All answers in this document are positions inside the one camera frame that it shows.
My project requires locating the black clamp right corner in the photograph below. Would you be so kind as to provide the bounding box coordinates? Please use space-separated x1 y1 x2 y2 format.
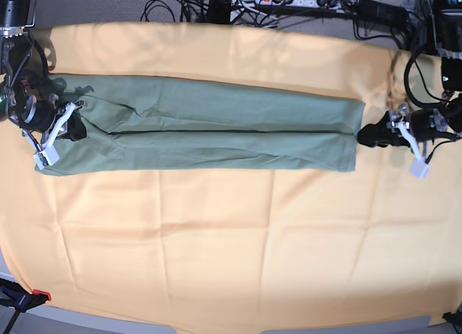
443 310 462 328

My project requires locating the tangle of black cables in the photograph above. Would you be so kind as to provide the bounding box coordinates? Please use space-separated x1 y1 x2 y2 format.
139 0 289 28

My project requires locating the black stand post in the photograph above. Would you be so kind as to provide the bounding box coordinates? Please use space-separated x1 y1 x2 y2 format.
196 0 232 25

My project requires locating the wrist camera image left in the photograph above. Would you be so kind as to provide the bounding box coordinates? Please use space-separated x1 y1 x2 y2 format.
33 145 60 170

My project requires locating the yellow table cloth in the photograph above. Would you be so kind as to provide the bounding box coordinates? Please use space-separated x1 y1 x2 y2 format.
1 23 461 333

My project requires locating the white power strip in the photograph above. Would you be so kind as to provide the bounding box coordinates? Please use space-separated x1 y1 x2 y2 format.
235 0 342 10

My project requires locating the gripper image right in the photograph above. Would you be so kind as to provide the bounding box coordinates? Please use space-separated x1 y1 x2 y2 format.
357 105 451 164

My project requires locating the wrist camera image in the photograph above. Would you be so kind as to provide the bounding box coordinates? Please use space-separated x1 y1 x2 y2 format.
409 159 430 180
33 145 60 170

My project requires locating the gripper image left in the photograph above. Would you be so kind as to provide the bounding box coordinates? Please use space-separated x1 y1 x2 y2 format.
14 94 87 151

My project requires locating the green T-shirt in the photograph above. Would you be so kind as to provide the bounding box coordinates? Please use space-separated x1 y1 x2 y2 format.
40 74 365 176

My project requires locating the black power adapter brick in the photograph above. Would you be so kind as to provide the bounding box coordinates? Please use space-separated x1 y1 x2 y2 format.
356 0 409 27

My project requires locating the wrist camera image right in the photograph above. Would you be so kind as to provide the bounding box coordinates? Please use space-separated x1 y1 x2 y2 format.
409 159 430 180

